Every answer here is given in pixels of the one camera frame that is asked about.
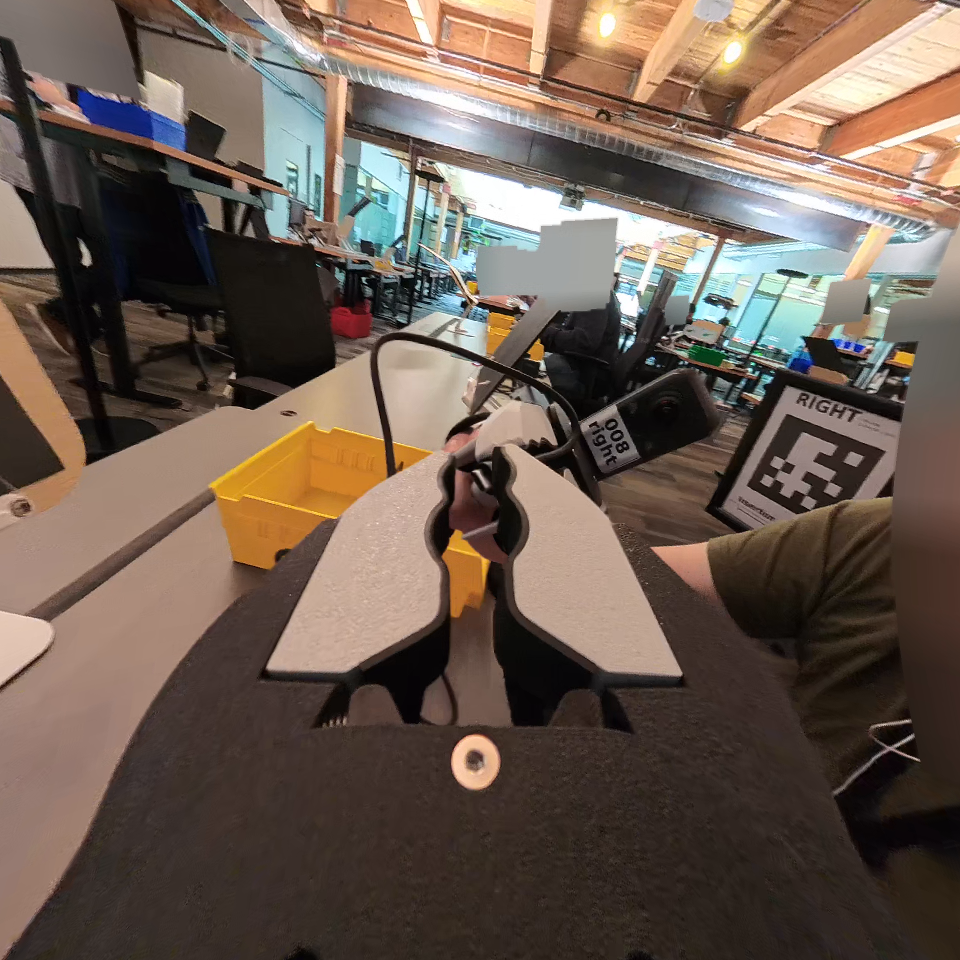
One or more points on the wooden post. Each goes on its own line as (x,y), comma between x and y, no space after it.
(336,150)

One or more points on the black tilted screen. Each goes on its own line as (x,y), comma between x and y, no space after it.
(525,337)

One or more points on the white flat base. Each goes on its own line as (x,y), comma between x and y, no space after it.
(22,641)

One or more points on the black office chair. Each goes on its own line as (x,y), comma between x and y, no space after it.
(270,315)
(180,300)

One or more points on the green plastic bin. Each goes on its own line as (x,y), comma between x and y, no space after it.
(706,355)

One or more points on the yellow plastic bin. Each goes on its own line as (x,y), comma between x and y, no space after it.
(499,330)
(300,480)

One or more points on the black panel on wooden board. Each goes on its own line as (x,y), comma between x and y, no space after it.
(45,352)

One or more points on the red plastic bin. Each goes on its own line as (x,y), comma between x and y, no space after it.
(351,324)

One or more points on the silver ventilation duct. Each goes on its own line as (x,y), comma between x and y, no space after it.
(525,112)

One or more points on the black metal pole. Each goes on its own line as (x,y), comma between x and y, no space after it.
(52,225)

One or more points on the person's right hand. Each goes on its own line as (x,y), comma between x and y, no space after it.
(469,510)

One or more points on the wooden desk top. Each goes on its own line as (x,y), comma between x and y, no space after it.
(150,154)

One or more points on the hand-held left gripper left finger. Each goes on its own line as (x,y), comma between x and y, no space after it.
(360,592)

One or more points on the round ceiling lamp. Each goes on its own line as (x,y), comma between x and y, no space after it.
(732,51)
(607,24)

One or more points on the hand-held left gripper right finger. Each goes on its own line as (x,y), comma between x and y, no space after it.
(592,600)

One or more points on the blue plastic bin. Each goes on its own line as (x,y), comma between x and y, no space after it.
(127,120)

